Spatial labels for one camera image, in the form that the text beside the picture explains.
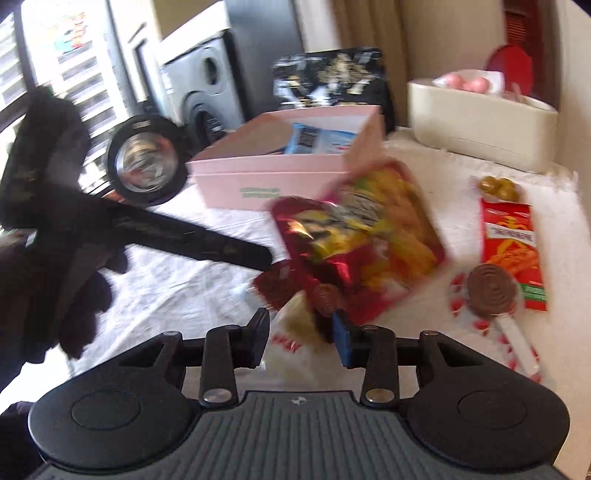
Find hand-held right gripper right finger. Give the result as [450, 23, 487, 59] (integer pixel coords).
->
[331, 309, 483, 408]

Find brown round candy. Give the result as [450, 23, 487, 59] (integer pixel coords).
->
[311, 283, 343, 319]

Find white tissue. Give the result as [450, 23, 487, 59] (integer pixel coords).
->
[431, 69, 506, 93]

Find red wooden door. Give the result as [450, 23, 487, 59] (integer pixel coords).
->
[503, 0, 546, 100]

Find red yellow snack bag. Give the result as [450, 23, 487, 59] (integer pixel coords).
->
[270, 157, 448, 324]

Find red round disc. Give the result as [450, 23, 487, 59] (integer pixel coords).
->
[488, 45, 534, 93]

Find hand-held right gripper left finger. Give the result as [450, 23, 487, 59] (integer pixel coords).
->
[117, 307, 271, 410]

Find pink balls trinket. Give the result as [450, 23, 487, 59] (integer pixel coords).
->
[441, 71, 492, 94]

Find red green spicy stick packet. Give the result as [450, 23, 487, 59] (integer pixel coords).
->
[480, 198, 549, 313]

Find beige curtain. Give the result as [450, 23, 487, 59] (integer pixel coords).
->
[332, 0, 411, 130]

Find pink cardboard box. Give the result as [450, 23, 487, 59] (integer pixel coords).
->
[186, 104, 386, 212]

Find grey washing machine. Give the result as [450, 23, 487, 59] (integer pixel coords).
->
[159, 30, 245, 148]

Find dark red snack packet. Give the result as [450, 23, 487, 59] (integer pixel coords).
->
[253, 263, 301, 311]

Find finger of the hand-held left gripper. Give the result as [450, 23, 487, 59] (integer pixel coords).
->
[99, 194, 274, 273]

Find blue white snack packet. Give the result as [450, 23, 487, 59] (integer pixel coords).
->
[284, 122, 358, 155]

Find white textured tablecloth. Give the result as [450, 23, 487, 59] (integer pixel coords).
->
[69, 127, 591, 416]

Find pale clear snack packet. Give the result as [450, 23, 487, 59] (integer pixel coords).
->
[261, 291, 333, 374]

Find black printed snack bag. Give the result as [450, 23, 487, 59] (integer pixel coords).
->
[271, 47, 396, 132]

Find cream tissue box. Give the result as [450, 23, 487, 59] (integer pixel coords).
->
[407, 78, 559, 174]

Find gold wrapped candies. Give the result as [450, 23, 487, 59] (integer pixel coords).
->
[471, 174, 520, 203]

